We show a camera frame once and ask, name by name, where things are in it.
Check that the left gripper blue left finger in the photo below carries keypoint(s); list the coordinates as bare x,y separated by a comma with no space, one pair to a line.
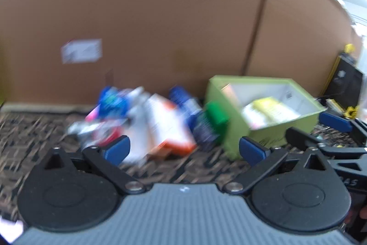
105,161

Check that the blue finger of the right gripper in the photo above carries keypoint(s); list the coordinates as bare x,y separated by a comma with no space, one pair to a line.
355,128
303,141

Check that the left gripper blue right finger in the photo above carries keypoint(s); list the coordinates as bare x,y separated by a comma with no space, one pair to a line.
263,163

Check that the blue medicine bottle box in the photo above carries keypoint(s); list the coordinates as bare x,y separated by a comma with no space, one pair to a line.
113,103

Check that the orange white medicine box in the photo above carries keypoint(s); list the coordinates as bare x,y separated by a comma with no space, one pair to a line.
169,134

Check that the blue tablet box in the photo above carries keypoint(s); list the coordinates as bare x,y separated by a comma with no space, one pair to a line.
187,105

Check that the yellow green box inside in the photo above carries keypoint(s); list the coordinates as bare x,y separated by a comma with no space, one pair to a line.
267,112

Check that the light green open box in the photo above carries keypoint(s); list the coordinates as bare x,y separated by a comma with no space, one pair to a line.
235,92

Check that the white glove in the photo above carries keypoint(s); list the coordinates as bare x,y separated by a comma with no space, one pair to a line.
93,131

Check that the black yellow box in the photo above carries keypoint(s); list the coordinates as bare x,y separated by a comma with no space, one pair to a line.
342,89

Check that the small green box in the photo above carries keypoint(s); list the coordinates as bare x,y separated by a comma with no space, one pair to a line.
218,119

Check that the dark blue slim box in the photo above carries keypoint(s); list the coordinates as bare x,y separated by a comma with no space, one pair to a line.
203,133

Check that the white shipping label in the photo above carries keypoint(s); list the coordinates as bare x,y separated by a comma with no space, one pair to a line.
81,51

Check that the large brown cardboard box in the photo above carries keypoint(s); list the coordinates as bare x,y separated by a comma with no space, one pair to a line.
160,43

